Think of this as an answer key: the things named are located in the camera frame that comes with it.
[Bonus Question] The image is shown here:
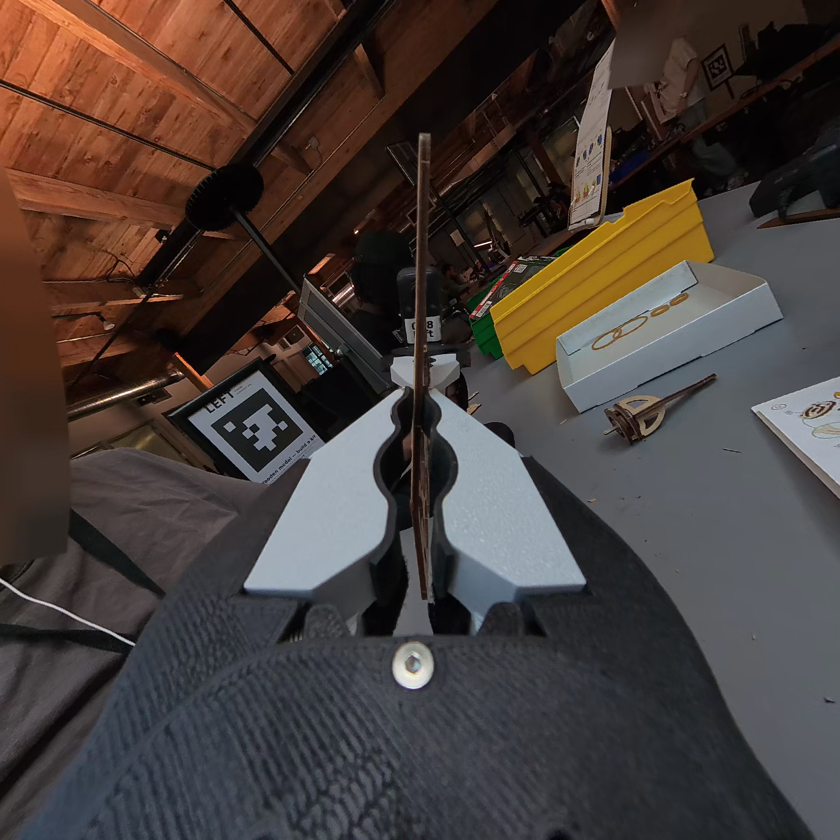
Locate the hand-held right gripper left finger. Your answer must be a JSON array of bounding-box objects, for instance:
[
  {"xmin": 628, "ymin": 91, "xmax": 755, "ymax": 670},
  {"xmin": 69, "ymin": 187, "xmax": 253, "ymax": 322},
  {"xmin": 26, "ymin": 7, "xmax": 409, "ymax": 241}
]
[{"xmin": 241, "ymin": 386, "xmax": 414, "ymax": 635}]

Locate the black white marker tag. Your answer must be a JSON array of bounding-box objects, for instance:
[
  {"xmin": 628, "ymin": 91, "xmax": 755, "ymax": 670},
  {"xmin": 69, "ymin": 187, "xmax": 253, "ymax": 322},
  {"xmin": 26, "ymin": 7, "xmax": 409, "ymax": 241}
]
[{"xmin": 701, "ymin": 41, "xmax": 734, "ymax": 91}]

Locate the yellow plastic bin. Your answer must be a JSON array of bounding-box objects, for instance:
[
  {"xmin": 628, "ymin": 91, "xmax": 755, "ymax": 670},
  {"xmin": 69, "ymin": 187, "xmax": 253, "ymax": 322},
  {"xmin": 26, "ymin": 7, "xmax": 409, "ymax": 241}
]
[{"xmin": 490, "ymin": 177, "xmax": 716, "ymax": 377}]

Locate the laser-cut wooden parts sheet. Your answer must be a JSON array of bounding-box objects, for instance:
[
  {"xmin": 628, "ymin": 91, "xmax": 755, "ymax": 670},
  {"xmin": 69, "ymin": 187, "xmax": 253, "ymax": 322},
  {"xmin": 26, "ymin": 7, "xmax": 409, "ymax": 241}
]
[{"xmin": 408, "ymin": 133, "xmax": 437, "ymax": 601}]

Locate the black strap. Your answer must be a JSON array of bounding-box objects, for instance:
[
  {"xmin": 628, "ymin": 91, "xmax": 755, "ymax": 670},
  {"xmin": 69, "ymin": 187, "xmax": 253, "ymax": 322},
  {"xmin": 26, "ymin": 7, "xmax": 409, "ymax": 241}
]
[{"xmin": 69, "ymin": 508, "xmax": 166, "ymax": 598}]

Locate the green red label kit box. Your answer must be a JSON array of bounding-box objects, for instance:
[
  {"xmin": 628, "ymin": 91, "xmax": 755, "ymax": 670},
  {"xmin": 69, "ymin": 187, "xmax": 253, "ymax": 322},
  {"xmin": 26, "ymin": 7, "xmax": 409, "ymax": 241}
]
[{"xmin": 469, "ymin": 256, "xmax": 559, "ymax": 322}]

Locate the framed left marker sign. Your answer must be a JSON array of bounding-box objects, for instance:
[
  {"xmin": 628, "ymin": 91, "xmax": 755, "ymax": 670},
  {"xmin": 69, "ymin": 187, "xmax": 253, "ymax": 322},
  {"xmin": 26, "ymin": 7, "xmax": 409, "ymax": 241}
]
[{"xmin": 164, "ymin": 357, "xmax": 327, "ymax": 484}]

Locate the white cardboard tray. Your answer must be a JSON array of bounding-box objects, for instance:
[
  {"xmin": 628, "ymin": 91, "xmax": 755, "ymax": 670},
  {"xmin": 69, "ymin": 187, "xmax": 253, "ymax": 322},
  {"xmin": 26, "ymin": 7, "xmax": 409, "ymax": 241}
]
[{"xmin": 554, "ymin": 259, "xmax": 785, "ymax": 416}]

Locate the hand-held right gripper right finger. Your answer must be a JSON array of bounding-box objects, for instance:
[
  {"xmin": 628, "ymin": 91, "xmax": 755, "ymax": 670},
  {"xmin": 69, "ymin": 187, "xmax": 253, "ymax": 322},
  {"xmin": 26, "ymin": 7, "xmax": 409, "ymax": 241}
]
[{"xmin": 422, "ymin": 389, "xmax": 588, "ymax": 635}]

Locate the white instruction poster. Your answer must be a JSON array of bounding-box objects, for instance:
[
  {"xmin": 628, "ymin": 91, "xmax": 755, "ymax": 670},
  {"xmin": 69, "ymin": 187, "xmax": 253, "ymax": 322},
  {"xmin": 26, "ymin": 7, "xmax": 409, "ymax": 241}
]
[{"xmin": 567, "ymin": 36, "xmax": 618, "ymax": 231}]

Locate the wooden spindle model assembly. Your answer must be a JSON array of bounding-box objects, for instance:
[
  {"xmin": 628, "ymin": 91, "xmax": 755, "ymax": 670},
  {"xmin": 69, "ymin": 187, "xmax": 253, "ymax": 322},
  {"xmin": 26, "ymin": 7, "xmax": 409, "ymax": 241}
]
[{"xmin": 602, "ymin": 373, "xmax": 719, "ymax": 447}]

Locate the black round ceiling fan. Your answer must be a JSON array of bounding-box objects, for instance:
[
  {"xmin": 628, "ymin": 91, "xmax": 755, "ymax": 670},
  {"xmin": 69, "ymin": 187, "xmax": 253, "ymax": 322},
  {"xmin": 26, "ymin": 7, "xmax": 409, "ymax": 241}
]
[{"xmin": 185, "ymin": 163, "xmax": 265, "ymax": 231}]

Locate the black bag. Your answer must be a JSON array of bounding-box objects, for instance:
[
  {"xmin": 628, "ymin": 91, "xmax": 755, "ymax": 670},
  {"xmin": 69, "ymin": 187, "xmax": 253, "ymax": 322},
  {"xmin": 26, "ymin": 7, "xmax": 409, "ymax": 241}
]
[{"xmin": 748, "ymin": 140, "xmax": 840, "ymax": 231}]

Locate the thin white cable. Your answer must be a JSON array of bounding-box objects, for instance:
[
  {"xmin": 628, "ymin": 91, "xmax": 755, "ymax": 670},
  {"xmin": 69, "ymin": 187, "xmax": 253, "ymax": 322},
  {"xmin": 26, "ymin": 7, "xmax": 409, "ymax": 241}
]
[{"xmin": 0, "ymin": 576, "xmax": 137, "ymax": 649}]

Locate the white instruction booklet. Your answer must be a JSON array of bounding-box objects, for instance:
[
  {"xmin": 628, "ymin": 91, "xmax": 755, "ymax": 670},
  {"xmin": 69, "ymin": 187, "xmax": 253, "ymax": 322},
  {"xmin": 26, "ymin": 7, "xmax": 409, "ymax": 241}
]
[{"xmin": 750, "ymin": 376, "xmax": 840, "ymax": 501}]

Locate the grey metal frame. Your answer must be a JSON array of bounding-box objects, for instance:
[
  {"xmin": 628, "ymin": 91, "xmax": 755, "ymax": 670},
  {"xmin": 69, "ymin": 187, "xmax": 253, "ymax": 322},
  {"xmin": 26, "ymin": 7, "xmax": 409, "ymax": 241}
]
[{"xmin": 301, "ymin": 276, "xmax": 395, "ymax": 395}]

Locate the wooden double ring piece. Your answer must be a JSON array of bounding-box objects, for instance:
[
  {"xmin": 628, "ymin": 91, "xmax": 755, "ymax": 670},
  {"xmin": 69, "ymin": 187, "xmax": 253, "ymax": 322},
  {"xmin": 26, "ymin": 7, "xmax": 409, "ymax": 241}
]
[{"xmin": 591, "ymin": 318, "xmax": 652, "ymax": 352}]

